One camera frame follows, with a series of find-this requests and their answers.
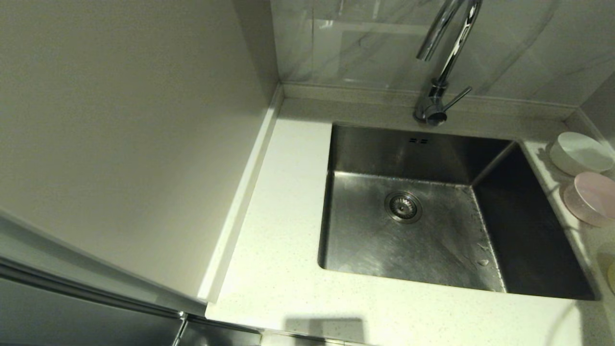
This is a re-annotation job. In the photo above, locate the white plastic bowl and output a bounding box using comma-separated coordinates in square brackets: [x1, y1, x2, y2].
[549, 132, 615, 177]

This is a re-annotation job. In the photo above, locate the pink plastic bowl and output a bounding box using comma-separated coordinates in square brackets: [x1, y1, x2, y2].
[563, 172, 615, 228]

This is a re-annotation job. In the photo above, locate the stainless steel sink basin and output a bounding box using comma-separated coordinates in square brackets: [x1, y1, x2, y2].
[317, 123, 599, 301]

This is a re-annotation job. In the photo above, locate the round metal drain strainer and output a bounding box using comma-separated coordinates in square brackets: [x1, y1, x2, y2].
[384, 191, 423, 224]

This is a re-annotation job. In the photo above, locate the chrome gooseneck faucet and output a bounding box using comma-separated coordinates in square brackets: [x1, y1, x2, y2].
[414, 0, 483, 127]

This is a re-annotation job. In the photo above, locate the beige tall cabinet panel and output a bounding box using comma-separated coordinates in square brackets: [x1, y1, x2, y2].
[0, 0, 285, 305]

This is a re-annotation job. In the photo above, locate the grey metal appliance door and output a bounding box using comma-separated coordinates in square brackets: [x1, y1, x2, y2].
[0, 209, 263, 346]

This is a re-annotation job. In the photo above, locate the chrome appliance door handle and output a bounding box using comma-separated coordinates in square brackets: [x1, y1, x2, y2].
[172, 311, 189, 346]

